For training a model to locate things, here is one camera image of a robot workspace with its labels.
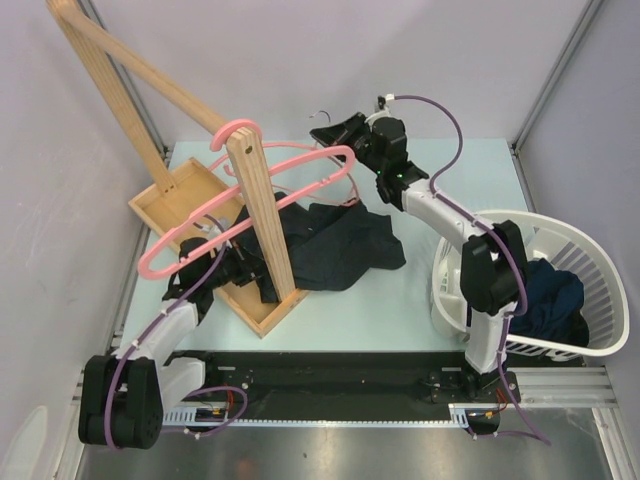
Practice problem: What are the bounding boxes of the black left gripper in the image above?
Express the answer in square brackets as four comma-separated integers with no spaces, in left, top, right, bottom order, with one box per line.
[203,240,275,290]

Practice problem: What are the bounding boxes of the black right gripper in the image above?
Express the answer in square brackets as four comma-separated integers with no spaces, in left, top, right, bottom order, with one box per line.
[312,112,385,175]

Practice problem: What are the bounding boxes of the wooden rack base tray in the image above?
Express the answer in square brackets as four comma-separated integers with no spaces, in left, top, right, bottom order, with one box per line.
[128,157,325,340]

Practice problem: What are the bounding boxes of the dark green shorts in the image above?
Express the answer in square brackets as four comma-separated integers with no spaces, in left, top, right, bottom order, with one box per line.
[232,201,406,303]

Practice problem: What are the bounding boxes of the pink plastic hanger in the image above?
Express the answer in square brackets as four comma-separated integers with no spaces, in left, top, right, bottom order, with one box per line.
[137,117,357,281]

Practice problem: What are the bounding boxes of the wooden rack post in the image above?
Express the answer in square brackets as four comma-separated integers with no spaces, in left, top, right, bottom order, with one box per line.
[48,1,296,301]

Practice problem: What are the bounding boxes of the pink hanger with green shorts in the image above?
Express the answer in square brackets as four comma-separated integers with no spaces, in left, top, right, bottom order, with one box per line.
[204,109,364,209]

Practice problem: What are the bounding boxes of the navy blue shorts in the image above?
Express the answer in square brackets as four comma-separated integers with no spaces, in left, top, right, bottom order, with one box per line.
[509,258,590,347]

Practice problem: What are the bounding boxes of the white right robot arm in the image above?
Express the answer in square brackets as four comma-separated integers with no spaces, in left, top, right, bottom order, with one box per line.
[310,113,528,401]

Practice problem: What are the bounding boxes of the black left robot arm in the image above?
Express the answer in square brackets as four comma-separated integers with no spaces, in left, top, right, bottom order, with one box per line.
[78,237,254,450]

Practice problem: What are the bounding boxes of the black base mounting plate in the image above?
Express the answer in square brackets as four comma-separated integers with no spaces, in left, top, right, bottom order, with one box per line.
[173,350,521,424]

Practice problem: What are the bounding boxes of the white laundry basket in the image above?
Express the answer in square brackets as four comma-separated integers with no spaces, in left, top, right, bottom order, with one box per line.
[429,209,630,359]

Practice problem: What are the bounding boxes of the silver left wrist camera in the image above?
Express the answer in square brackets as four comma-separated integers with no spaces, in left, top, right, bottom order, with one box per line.
[201,217,230,240]

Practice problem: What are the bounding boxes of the aluminium rail with cable duct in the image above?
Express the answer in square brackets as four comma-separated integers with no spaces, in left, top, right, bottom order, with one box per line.
[79,351,615,449]

